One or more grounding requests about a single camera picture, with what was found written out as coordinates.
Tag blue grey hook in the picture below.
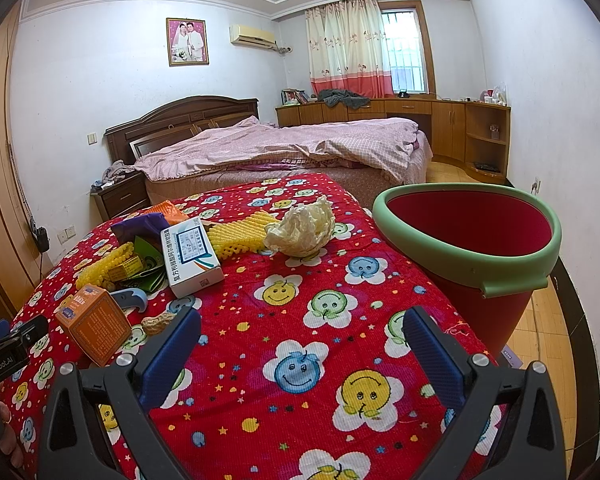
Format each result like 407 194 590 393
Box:
110 287 148 313

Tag orange cardboard box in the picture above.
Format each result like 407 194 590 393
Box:
55 285 132 366

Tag green snack wrapper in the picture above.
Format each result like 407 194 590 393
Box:
124 236 166 295

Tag white medicine box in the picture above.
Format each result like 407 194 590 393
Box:
160 217 224 298

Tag purple plastic bag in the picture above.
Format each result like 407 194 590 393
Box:
111 212 170 245

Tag orange plastic bag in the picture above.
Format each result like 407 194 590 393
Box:
144 200 189 226

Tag yellow foam fruit net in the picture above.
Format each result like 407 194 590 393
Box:
207 211 278 260

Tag person's left hand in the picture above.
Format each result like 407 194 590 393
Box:
0 401 23 469

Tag peanut shell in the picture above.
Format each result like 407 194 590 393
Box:
140 311 176 337

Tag wooden wardrobe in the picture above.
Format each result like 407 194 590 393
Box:
0 4 50 320

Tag red bin with green rim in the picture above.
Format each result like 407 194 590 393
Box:
373 182 562 356

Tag red floral smiley quilt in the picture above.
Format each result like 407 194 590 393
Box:
0 172 506 480

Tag dark wooden nightstand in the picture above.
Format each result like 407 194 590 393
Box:
91 172 150 221

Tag pink bed duvet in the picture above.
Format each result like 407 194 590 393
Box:
134 116 432 184

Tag dark wooden bed headboard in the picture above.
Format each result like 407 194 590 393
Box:
104 96 259 164

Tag corner wooden shelf unit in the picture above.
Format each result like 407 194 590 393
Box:
465 102 510 184

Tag long wooden desk cabinet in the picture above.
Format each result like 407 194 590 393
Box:
276 98 466 164

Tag dark clothes on desk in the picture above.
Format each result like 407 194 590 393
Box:
317 89 370 110

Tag books on desk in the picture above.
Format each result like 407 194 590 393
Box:
280 89 310 106

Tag window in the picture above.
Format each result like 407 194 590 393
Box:
382 9 428 94

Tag framed wedding photo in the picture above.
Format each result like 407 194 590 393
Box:
166 18 209 66

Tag cream and red curtain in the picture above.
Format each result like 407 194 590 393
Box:
304 0 393 99

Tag black charger on wall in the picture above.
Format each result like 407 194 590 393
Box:
29 218 50 255

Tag wall air conditioner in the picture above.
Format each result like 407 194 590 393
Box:
230 24 277 50

